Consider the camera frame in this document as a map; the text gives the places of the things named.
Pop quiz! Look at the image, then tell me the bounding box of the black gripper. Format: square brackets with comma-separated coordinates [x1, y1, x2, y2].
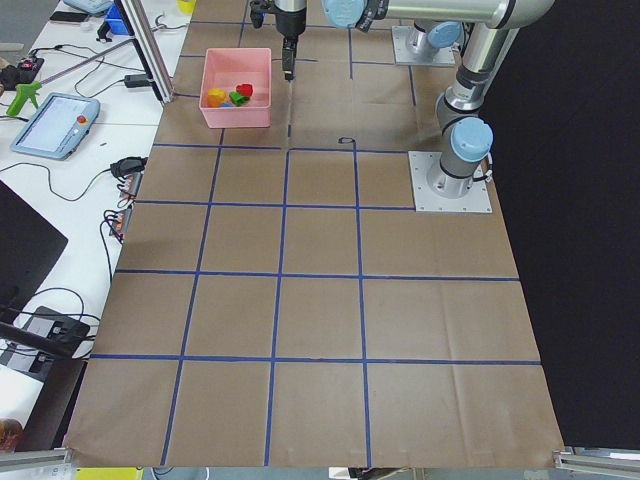
[249, 0, 306, 40]

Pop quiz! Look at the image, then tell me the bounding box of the red toy block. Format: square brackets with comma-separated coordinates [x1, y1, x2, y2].
[235, 83, 254, 98]

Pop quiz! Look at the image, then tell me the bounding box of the green toy block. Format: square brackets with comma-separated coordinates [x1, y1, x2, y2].
[229, 91, 251, 107]

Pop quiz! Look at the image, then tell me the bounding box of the pink plastic box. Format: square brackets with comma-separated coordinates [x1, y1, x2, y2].
[199, 48, 272, 129]

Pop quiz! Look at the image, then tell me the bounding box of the black power adapter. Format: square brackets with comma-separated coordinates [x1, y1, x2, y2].
[123, 74, 151, 89]

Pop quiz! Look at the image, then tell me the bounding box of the blue plastic bin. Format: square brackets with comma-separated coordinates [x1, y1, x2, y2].
[104, 3, 133, 36]

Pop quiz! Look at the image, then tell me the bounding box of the robot teach pendant tablet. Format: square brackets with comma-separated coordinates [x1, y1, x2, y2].
[10, 93, 101, 160]

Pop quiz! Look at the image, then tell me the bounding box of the green plastic gun tool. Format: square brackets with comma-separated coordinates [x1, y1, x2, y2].
[6, 82, 42, 117]

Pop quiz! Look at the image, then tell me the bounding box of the brown paper table cover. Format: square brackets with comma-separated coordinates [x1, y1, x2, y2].
[65, 1, 562, 468]

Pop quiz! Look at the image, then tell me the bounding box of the black monitor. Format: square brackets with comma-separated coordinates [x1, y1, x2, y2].
[1, 182, 68, 322]

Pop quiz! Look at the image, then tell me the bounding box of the aluminium frame post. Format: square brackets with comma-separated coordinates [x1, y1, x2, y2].
[114, 0, 174, 104]

